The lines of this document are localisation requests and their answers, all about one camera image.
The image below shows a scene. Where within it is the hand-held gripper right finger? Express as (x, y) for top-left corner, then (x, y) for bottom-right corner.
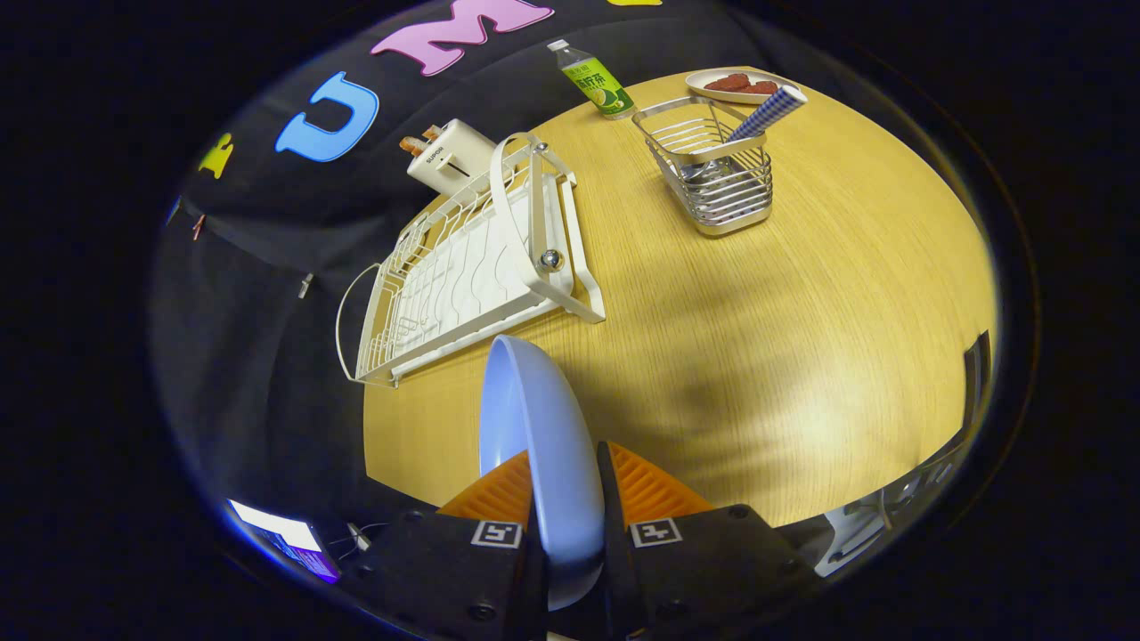
(595, 441), (820, 641)

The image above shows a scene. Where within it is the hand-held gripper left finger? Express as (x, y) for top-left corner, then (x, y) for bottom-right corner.
(343, 450), (550, 641)

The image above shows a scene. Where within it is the light blue plate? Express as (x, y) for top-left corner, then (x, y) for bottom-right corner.
(479, 335), (607, 613)

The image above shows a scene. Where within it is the white wire dish rack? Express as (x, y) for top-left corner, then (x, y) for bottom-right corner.
(335, 132), (607, 390)

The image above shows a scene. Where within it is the metal wire basket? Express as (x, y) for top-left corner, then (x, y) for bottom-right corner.
(631, 95), (775, 238)

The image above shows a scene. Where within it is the spoon with blue checked handle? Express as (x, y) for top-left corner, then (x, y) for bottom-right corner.
(686, 85), (810, 179)

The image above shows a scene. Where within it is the white round dish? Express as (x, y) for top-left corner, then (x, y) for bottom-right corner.
(684, 68), (802, 107)

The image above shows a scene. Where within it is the lit laptop screen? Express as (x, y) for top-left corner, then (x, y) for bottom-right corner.
(226, 499), (342, 585)

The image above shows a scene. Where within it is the black backdrop cloth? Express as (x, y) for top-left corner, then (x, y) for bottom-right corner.
(151, 0), (802, 535)

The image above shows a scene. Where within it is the white toaster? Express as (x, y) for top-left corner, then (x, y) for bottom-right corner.
(399, 118), (501, 196)

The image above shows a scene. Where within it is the green label drink bottle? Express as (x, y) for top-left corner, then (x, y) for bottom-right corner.
(547, 38), (638, 121)

